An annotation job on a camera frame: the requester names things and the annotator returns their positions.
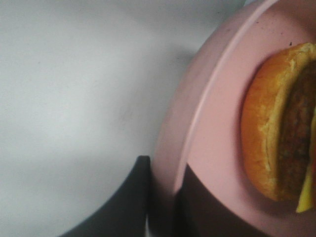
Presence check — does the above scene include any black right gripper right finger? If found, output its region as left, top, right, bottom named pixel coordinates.
left=173, top=165, right=247, bottom=237

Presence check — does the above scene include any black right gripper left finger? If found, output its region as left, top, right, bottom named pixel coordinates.
left=62, top=156, right=151, bottom=237

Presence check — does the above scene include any pink round plate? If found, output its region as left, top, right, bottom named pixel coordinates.
left=149, top=0, right=316, bottom=237

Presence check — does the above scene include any burger with green lettuce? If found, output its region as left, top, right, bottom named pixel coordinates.
left=240, top=43, right=316, bottom=213

